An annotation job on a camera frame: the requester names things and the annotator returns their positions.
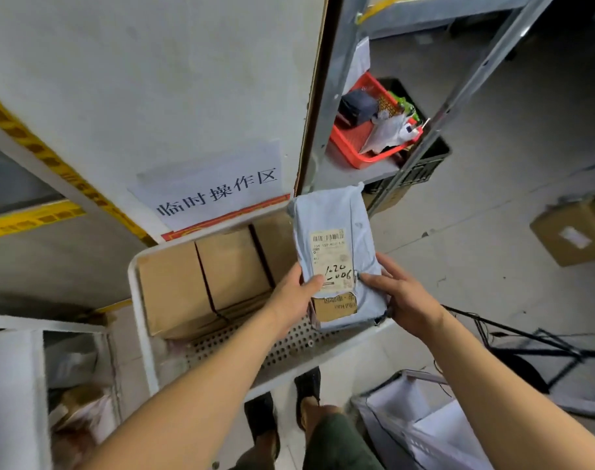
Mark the person's left thumb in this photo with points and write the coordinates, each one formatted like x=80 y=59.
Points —
x=311 y=287

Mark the person's black left shoe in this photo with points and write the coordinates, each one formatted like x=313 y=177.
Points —
x=261 y=418

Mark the white perforated cart tray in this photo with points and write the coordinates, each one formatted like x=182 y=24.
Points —
x=297 y=345

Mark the person's black right shoe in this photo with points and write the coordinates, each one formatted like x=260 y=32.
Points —
x=307 y=391

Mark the green snack packet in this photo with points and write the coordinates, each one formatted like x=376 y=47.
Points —
x=404 y=105

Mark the white paper wall sign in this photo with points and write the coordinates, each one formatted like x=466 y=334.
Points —
x=214 y=188

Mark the white storage shelf unit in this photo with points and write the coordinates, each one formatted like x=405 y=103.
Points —
x=13 y=386

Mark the dark grey pouch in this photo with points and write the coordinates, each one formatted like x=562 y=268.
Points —
x=357 y=107

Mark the grey metal shelf rack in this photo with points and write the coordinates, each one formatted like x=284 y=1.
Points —
x=334 y=58

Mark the person's left forearm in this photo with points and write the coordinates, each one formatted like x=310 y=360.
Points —
x=199 y=401

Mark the person's left hand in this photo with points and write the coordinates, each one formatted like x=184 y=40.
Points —
x=287 y=301

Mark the person's right thumb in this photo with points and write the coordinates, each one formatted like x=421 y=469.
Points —
x=374 y=280

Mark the person's green shorts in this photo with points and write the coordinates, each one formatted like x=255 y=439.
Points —
x=339 y=443

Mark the labelled cardboard box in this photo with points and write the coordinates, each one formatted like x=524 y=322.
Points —
x=569 y=234

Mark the pale blue labelled mailer parcel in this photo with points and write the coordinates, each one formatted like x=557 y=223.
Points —
x=334 y=215

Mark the person's right hand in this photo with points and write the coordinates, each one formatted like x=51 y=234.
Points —
x=409 y=301

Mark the black plastic crate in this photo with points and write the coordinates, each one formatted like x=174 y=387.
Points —
x=427 y=159

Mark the white plastic bag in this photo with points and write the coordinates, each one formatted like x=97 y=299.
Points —
x=385 y=134

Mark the person's black shoe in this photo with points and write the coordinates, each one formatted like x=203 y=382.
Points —
x=307 y=391
x=261 y=418

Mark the red plastic basket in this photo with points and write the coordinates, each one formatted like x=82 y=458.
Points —
x=351 y=144

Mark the black folding stand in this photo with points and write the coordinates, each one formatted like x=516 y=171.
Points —
x=547 y=345

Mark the person's right forearm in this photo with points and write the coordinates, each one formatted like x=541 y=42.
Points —
x=503 y=401

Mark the large brown cardboard box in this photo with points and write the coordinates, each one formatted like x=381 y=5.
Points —
x=172 y=291

